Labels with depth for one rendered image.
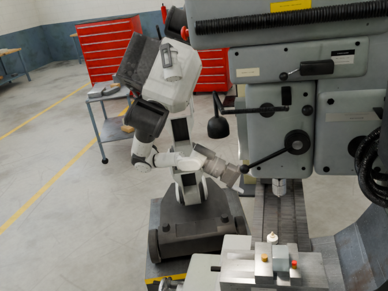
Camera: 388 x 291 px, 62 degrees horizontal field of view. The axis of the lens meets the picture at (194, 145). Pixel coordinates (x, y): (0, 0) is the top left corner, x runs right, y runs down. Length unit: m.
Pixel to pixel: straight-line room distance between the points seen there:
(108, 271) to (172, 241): 0.92
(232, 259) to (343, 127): 0.61
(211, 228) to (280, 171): 1.02
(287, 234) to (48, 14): 11.42
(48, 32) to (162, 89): 11.15
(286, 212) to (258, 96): 0.76
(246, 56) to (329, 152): 0.35
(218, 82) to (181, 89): 4.45
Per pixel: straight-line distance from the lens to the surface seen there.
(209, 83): 5.80
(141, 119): 1.28
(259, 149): 0.98
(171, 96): 1.29
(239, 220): 1.99
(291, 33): 0.84
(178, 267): 2.05
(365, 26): 0.86
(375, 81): 0.92
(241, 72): 0.87
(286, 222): 1.50
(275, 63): 0.86
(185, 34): 0.98
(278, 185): 1.14
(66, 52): 12.19
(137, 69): 1.34
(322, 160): 0.98
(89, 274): 2.79
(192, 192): 1.99
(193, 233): 1.95
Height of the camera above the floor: 1.90
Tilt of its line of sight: 27 degrees down
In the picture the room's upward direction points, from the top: 8 degrees counter-clockwise
